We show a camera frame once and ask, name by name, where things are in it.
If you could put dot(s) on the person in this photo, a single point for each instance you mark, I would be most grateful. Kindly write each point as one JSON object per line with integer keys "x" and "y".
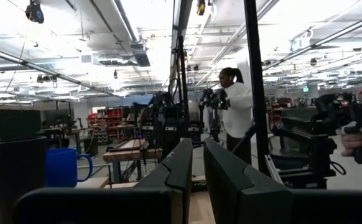
{"x": 237, "y": 112}

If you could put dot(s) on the wooden workbench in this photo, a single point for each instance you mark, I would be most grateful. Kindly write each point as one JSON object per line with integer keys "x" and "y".
{"x": 131, "y": 154}

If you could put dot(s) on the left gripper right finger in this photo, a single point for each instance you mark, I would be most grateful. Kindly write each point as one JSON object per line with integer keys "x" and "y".
{"x": 230, "y": 186}

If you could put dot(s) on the tall black plastic cup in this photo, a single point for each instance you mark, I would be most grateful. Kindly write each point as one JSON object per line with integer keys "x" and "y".
{"x": 13, "y": 174}

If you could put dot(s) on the black background robot station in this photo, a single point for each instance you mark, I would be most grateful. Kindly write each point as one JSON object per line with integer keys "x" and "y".
{"x": 168, "y": 124}

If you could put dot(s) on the black background robot arm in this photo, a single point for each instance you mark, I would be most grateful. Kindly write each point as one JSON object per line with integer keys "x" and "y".
{"x": 213, "y": 105}

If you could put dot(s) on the red storage shelving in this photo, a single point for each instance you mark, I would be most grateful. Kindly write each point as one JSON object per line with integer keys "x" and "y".
{"x": 112, "y": 118}

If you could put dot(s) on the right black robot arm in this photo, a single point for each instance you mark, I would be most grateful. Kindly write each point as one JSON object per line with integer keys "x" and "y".
{"x": 319, "y": 149}

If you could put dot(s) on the person's hand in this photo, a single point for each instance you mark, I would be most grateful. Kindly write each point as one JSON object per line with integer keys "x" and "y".
{"x": 353, "y": 143}

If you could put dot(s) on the black frame post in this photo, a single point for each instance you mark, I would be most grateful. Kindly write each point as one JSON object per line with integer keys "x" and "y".
{"x": 183, "y": 93}
{"x": 257, "y": 93}

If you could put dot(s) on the black monitor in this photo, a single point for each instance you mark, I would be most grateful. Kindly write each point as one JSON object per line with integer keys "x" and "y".
{"x": 16, "y": 123}

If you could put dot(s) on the blue plastic mug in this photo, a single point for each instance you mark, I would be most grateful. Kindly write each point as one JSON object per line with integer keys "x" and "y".
{"x": 61, "y": 168}

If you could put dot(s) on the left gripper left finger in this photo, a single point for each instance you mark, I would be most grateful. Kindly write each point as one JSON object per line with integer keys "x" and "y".
{"x": 181, "y": 168}

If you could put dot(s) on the yellow hanging device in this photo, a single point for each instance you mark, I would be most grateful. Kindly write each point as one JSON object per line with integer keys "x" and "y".
{"x": 201, "y": 7}

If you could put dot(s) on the black hanging ceiling camera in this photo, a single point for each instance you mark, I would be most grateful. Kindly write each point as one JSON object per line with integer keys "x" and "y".
{"x": 34, "y": 12}

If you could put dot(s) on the green exit sign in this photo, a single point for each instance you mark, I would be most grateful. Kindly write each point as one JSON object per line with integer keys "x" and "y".
{"x": 305, "y": 89}

